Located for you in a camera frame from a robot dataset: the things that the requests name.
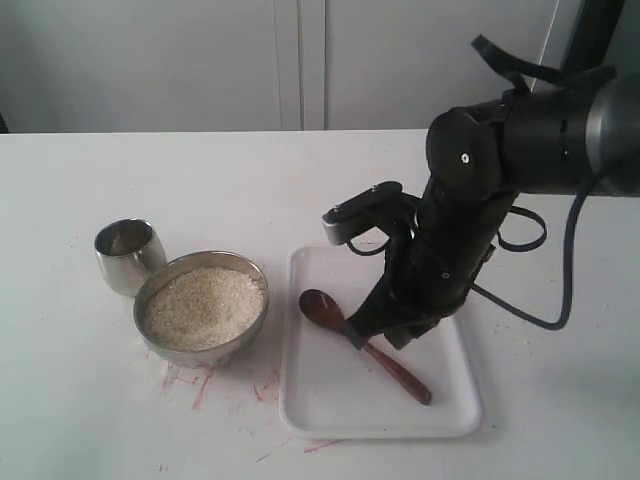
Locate small steel cup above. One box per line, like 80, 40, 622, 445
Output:
94, 218, 167, 297

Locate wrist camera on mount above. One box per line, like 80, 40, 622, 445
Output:
322, 181, 419, 256

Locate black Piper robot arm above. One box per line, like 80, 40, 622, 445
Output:
323, 69, 639, 348

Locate brown wooden spoon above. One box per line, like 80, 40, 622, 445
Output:
298, 289, 432, 405

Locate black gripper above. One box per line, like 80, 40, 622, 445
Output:
346, 180, 515, 350

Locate steel bowl of rice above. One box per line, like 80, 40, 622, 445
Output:
133, 251, 269, 368

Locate white plastic tray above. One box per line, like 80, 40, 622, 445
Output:
279, 246, 482, 439

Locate white cabinet behind table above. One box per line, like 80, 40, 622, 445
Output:
0, 0, 640, 134

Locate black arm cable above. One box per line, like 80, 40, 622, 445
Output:
469, 33, 640, 332

